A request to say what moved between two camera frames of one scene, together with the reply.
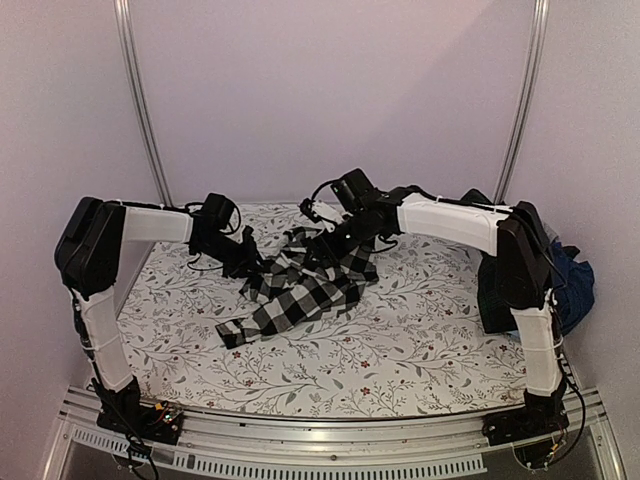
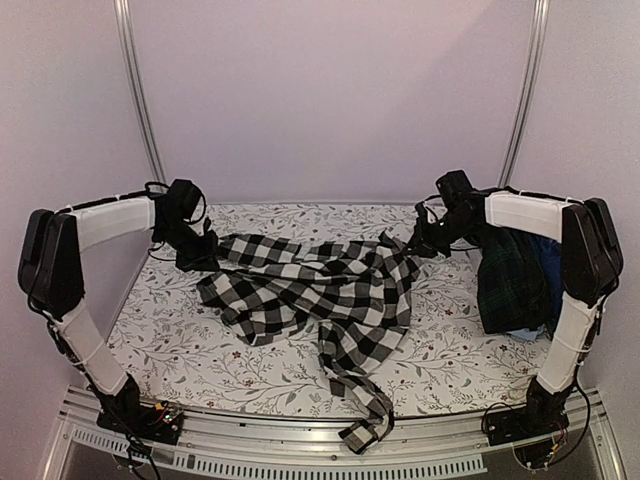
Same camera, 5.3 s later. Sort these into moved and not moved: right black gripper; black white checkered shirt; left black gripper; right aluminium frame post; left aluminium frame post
Moved: black white checkered shirt; left black gripper; right black gripper
Not moved: left aluminium frame post; right aluminium frame post
